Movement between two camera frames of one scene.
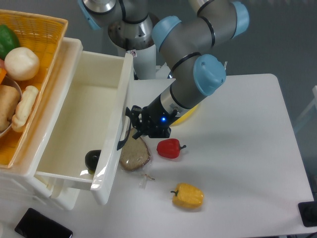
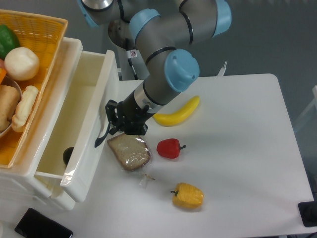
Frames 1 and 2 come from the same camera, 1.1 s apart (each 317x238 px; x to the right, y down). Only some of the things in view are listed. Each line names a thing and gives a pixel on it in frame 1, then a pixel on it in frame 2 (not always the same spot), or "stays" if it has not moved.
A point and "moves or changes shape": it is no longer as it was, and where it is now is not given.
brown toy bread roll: (10, 97) stays
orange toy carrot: (3, 73) stays
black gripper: (156, 120) -> (133, 119)
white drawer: (91, 125) moves or changes shape
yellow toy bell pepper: (187, 196) stays
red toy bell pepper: (169, 148) stays
